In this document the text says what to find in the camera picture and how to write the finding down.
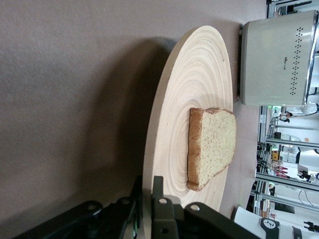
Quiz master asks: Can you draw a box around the background aluminium frame rack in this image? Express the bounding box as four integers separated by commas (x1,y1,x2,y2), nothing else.
254,106,319,218
266,0,319,19

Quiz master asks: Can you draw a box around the brown-crust bread slice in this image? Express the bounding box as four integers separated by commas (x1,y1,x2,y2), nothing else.
186,107,237,193

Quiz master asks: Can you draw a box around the beige chrome two-slot toaster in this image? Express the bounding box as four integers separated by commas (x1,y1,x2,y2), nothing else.
237,9,319,108

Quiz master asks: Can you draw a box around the round wooden plate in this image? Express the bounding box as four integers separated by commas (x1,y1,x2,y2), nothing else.
143,24,235,239

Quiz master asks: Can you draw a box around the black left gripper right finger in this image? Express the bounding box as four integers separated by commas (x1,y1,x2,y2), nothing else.
150,175,255,239

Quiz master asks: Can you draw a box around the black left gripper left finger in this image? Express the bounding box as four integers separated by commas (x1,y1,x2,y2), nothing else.
14,175,144,239

